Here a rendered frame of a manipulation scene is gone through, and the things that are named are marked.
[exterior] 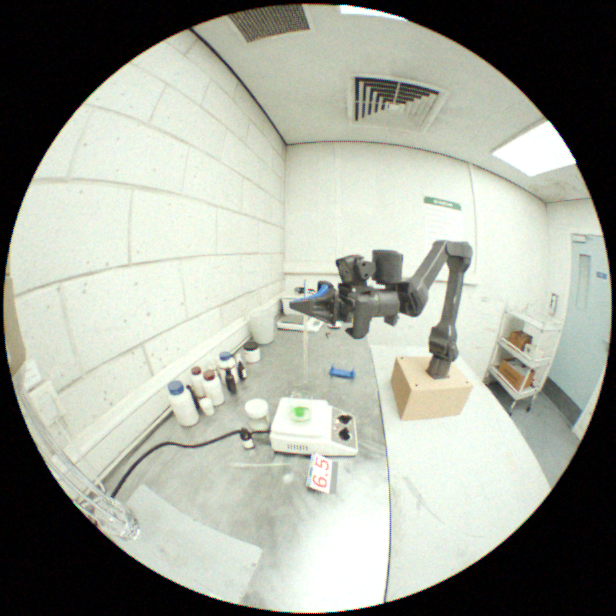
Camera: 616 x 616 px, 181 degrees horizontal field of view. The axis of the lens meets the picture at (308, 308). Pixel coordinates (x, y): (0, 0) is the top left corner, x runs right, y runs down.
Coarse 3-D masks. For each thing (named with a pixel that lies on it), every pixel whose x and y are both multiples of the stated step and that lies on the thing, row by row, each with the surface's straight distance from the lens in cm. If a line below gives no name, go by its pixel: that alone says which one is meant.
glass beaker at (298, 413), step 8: (296, 392) 45; (304, 392) 45; (288, 400) 43; (296, 400) 47; (304, 400) 47; (312, 400) 42; (296, 408) 42; (304, 408) 42; (312, 408) 45; (296, 416) 44; (304, 416) 44; (296, 424) 46; (304, 424) 46
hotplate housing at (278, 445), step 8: (328, 408) 54; (336, 408) 55; (328, 416) 52; (328, 424) 50; (272, 432) 48; (328, 432) 48; (272, 440) 49; (280, 440) 48; (288, 440) 47; (296, 440) 47; (304, 440) 47; (312, 440) 47; (320, 440) 46; (328, 440) 47; (280, 448) 51; (288, 448) 50; (296, 448) 49; (304, 448) 49; (312, 448) 49; (320, 448) 48; (328, 448) 48; (336, 448) 48; (344, 448) 49; (352, 448) 50; (344, 456) 52
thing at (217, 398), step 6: (204, 372) 65; (210, 372) 65; (204, 378) 64; (210, 378) 63; (216, 378) 65; (204, 384) 64; (210, 384) 64; (216, 384) 64; (204, 390) 66; (210, 390) 65; (216, 390) 65; (210, 396) 66; (216, 396) 66; (222, 396) 68; (216, 402) 68; (222, 402) 69
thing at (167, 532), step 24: (144, 504) 55; (168, 504) 52; (144, 528) 53; (168, 528) 50; (192, 528) 48; (144, 552) 53; (168, 552) 50; (192, 552) 47; (216, 552) 46; (240, 552) 44; (168, 576) 50; (192, 576) 48; (216, 576) 46; (240, 576) 44
